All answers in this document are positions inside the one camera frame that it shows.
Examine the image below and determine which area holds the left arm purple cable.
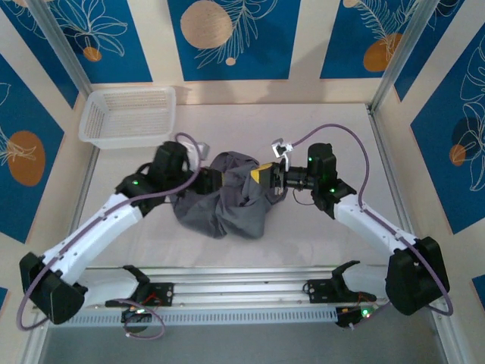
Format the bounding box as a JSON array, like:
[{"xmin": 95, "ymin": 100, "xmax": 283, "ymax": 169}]
[{"xmin": 17, "ymin": 131, "xmax": 202, "ymax": 339}]

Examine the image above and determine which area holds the aluminium rail frame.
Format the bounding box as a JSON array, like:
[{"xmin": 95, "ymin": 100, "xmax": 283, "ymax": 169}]
[{"xmin": 32, "ymin": 265, "xmax": 452, "ymax": 312}]

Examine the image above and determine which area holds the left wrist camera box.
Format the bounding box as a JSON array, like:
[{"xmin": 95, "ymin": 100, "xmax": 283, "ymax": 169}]
[{"xmin": 180, "ymin": 140, "xmax": 211, "ymax": 168}]

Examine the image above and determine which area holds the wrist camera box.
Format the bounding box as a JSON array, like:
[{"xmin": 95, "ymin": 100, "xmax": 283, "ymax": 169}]
[
  {"xmin": 180, "ymin": 140, "xmax": 211, "ymax": 168},
  {"xmin": 269, "ymin": 137, "xmax": 295, "ymax": 171}
]

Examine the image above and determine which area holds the slotted grey cable duct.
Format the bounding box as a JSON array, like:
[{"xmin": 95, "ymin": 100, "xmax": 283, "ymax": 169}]
[{"xmin": 48, "ymin": 307, "xmax": 339, "ymax": 328}]

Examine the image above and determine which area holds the white plastic basket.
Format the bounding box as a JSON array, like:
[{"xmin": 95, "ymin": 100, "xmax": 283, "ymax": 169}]
[{"xmin": 78, "ymin": 86, "xmax": 178, "ymax": 149}]

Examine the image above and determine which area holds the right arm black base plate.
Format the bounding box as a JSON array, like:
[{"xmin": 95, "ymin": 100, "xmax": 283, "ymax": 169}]
[{"xmin": 305, "ymin": 278, "xmax": 377, "ymax": 304}]

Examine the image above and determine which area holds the aluminium corner post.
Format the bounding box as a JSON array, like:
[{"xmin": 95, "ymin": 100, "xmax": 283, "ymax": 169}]
[
  {"xmin": 28, "ymin": 0, "xmax": 94, "ymax": 96},
  {"xmin": 369, "ymin": 0, "xmax": 443, "ymax": 115}
]

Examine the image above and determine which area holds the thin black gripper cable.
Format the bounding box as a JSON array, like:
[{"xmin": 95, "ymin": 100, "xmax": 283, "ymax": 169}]
[{"xmin": 291, "ymin": 187, "xmax": 323, "ymax": 206}]

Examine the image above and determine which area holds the grey t-shirt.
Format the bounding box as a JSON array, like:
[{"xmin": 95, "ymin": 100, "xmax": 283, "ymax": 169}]
[{"xmin": 171, "ymin": 150, "xmax": 283, "ymax": 240}]

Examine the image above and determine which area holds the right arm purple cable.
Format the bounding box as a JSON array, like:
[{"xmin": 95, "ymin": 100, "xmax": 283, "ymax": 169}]
[{"xmin": 291, "ymin": 123, "xmax": 455, "ymax": 329}]

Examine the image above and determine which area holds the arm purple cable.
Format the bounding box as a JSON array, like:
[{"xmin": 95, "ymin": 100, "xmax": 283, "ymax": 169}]
[
  {"xmin": 291, "ymin": 123, "xmax": 455, "ymax": 329},
  {"xmin": 17, "ymin": 131, "xmax": 202, "ymax": 339}
]

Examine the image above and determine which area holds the aluminium frame bar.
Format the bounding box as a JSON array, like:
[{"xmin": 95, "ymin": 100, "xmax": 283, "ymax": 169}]
[
  {"xmin": 20, "ymin": 312, "xmax": 52, "ymax": 364},
  {"xmin": 430, "ymin": 303, "xmax": 465, "ymax": 364}
]

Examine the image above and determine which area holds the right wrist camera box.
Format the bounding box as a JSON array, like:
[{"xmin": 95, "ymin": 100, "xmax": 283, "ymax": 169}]
[{"xmin": 269, "ymin": 137, "xmax": 295, "ymax": 171}]

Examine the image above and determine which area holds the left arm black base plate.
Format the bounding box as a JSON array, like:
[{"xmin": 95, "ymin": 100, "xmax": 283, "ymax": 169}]
[{"xmin": 105, "ymin": 282, "xmax": 176, "ymax": 309}]

